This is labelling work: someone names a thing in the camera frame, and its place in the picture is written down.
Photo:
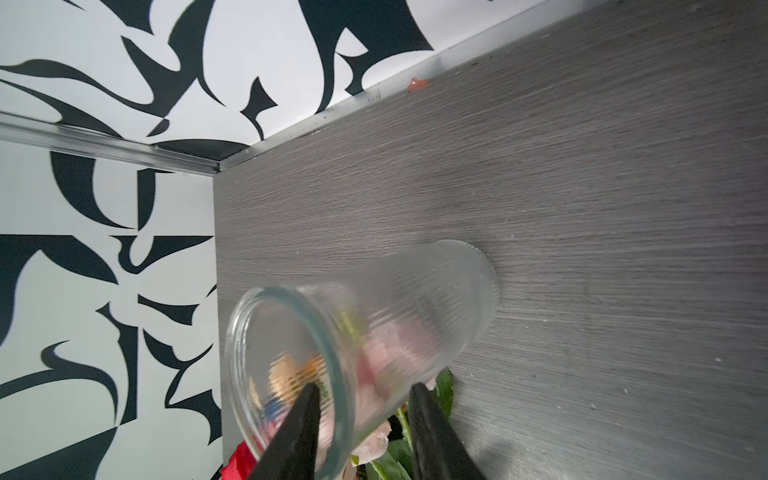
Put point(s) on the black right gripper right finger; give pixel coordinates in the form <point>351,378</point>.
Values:
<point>438,452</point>

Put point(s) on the clear ribbed glass vase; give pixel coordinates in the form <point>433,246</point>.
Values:
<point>363,335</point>

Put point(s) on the red artificial rose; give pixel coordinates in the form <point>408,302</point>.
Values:
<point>240,465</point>

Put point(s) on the pink carnation spray stem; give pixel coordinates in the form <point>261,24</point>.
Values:
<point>393,437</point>

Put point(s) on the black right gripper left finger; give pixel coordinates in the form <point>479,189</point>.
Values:
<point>292,453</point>

